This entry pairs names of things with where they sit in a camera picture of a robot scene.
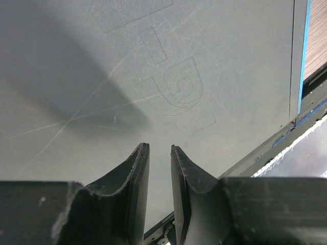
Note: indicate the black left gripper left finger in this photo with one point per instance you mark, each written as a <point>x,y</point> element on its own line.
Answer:
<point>110,210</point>

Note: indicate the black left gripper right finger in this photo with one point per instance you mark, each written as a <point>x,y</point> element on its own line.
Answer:
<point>245,210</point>

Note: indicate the aluminium rail frame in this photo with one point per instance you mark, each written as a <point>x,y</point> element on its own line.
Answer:
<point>305,157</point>

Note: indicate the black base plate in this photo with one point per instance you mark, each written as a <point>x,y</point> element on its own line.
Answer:
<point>313,110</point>

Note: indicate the dark network switch box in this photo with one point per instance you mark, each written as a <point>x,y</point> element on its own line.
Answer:
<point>84,82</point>

